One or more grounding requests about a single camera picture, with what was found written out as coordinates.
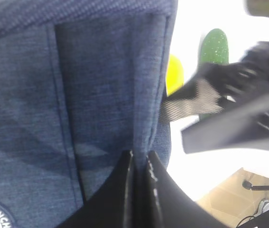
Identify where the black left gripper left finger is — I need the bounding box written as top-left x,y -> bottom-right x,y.
58,151 -> 135,228

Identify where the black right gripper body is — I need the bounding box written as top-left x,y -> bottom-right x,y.
217,41 -> 269,111

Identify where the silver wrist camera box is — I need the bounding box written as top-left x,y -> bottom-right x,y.
246,0 -> 269,17

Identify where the green cucumber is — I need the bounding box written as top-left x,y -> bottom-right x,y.
198,28 -> 229,67

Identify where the black tripod leg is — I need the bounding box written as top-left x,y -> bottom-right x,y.
242,180 -> 269,191

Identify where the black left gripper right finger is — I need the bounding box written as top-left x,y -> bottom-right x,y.
145,150 -> 228,228

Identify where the navy blue lunch bag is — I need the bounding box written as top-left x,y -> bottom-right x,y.
0,0 -> 178,228

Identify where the yellow lemon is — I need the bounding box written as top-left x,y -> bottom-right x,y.
166,54 -> 184,96

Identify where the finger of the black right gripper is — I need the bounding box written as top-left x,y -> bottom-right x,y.
159,64 -> 244,123
182,94 -> 269,154

